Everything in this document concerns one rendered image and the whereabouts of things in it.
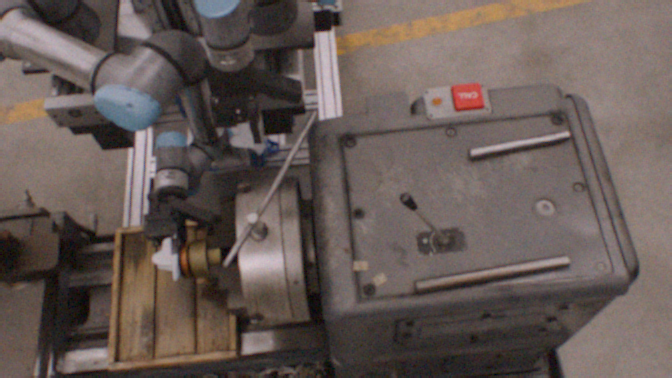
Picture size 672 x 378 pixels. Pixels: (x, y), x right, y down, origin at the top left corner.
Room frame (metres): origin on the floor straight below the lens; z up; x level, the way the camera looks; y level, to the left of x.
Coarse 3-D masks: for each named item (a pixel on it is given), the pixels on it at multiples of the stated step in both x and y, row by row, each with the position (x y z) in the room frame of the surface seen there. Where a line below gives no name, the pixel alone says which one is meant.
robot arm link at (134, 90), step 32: (0, 0) 1.07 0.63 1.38; (0, 32) 0.99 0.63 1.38; (32, 32) 0.97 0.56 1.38; (64, 64) 0.88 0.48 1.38; (96, 64) 0.84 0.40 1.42; (128, 64) 0.82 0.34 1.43; (160, 64) 0.82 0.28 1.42; (96, 96) 0.77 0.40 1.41; (128, 96) 0.75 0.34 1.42; (160, 96) 0.76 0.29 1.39; (128, 128) 0.74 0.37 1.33
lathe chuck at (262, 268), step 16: (256, 192) 0.62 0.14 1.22; (240, 208) 0.58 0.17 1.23; (256, 208) 0.58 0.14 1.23; (272, 208) 0.57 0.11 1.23; (240, 224) 0.54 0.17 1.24; (272, 224) 0.53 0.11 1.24; (256, 240) 0.51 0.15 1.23; (272, 240) 0.50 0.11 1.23; (240, 256) 0.48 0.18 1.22; (256, 256) 0.48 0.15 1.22; (272, 256) 0.47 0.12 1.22; (240, 272) 0.45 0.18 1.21; (256, 272) 0.45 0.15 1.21; (272, 272) 0.45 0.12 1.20; (256, 288) 0.43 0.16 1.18; (272, 288) 0.42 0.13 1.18; (256, 304) 0.40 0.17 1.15; (272, 304) 0.40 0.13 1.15; (288, 304) 0.40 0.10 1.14; (256, 320) 0.39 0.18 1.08; (272, 320) 0.39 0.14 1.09; (288, 320) 0.39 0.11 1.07
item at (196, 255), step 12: (204, 240) 0.57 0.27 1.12; (180, 252) 0.55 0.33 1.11; (192, 252) 0.55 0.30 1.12; (204, 252) 0.54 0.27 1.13; (216, 252) 0.54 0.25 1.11; (180, 264) 0.53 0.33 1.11; (192, 264) 0.52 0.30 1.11; (204, 264) 0.52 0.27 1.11; (216, 264) 0.52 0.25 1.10; (192, 276) 0.51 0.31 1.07; (204, 276) 0.51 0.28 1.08
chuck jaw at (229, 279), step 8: (232, 264) 0.51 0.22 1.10; (216, 272) 0.50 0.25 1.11; (224, 272) 0.50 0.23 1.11; (232, 272) 0.50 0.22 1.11; (216, 280) 0.49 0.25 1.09; (224, 280) 0.48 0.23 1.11; (232, 280) 0.48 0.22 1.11; (240, 280) 0.47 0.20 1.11; (224, 288) 0.46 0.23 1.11; (232, 288) 0.46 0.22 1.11; (240, 288) 0.46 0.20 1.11; (224, 296) 0.45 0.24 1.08; (232, 296) 0.44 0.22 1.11; (240, 296) 0.44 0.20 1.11; (232, 304) 0.42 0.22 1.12; (240, 304) 0.42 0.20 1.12; (232, 312) 0.41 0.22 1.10; (240, 312) 0.41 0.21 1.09
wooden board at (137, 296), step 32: (192, 224) 0.72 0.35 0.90; (128, 256) 0.66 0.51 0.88; (128, 288) 0.57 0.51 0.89; (160, 288) 0.56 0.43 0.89; (192, 288) 0.55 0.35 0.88; (128, 320) 0.49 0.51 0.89; (160, 320) 0.48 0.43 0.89; (192, 320) 0.47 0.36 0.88; (224, 320) 0.46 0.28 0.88; (128, 352) 0.41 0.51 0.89; (160, 352) 0.40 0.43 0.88; (224, 352) 0.38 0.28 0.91
